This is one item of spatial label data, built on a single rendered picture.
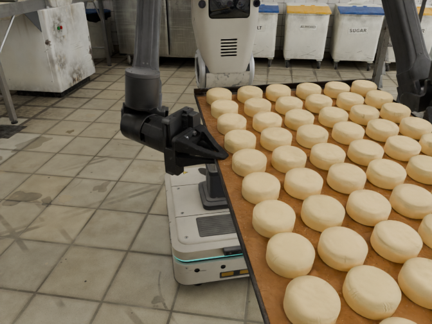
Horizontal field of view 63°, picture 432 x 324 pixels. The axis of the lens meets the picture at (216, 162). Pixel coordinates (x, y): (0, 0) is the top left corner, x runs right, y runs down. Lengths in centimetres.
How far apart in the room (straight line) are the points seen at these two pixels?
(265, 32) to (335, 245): 460
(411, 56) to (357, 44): 417
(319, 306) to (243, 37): 111
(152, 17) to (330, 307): 58
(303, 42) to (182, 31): 157
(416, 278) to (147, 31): 58
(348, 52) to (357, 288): 476
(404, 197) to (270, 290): 22
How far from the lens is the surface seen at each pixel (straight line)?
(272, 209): 43
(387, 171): 54
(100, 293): 168
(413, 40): 91
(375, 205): 47
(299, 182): 48
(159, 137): 58
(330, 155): 54
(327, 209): 44
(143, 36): 72
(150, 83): 59
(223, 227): 151
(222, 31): 132
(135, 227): 197
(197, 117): 57
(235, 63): 135
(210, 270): 153
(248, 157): 51
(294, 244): 39
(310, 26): 493
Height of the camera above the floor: 123
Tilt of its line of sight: 29 degrees down
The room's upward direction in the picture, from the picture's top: straight up
